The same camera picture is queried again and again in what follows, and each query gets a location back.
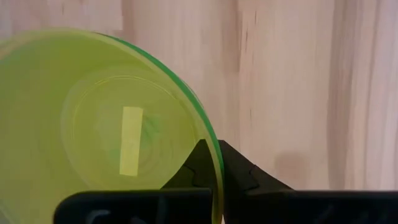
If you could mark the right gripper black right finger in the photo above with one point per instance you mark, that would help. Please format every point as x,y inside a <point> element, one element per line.
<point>280,207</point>

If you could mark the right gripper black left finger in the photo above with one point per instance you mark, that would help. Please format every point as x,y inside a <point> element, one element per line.
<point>186,205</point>

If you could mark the green plastic bowl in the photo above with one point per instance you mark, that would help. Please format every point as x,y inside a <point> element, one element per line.
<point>77,77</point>

